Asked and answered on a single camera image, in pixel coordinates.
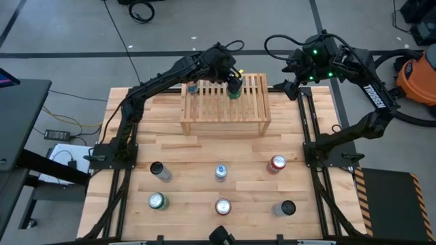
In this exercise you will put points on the black desk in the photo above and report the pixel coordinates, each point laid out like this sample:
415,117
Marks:
20,119

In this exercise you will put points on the black power adapter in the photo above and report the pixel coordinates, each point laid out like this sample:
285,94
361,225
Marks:
56,135

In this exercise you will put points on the white Celsius drink can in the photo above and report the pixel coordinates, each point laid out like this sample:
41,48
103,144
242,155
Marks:
163,174
284,208

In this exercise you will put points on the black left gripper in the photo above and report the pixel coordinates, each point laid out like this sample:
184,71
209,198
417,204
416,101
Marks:
223,64

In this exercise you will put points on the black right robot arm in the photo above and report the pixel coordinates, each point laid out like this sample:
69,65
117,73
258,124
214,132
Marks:
374,97

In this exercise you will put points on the laptop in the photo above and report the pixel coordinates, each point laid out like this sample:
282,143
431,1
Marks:
7,80

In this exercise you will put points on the black equipment case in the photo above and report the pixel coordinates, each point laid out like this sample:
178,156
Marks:
422,30

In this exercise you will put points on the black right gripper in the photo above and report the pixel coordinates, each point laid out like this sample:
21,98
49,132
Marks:
298,69

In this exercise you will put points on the black aluminium table frame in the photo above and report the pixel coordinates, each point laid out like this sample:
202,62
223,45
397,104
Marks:
252,243

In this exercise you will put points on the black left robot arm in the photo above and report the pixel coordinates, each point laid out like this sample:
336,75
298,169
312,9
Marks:
163,76

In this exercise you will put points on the wooden slatted shelf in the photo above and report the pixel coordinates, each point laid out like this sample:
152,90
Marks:
218,112

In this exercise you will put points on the orange shop vacuum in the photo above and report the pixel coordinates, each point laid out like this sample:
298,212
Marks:
419,78
419,122

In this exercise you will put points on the small black adapter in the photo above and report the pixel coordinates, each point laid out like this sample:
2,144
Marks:
72,164

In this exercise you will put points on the red Fanta soda can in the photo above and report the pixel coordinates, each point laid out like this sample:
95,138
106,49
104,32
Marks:
223,206
276,163

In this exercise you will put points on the black hazard-striped floor mat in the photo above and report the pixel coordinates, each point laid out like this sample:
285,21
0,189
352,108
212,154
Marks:
388,204

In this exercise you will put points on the white paper sheets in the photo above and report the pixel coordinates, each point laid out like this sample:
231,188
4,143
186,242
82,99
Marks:
61,153

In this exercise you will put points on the blue silver Red Bull can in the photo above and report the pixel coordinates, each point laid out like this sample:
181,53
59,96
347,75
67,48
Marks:
192,89
220,173

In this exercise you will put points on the green Sprite soda can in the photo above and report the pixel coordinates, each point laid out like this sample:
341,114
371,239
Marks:
157,200
235,96

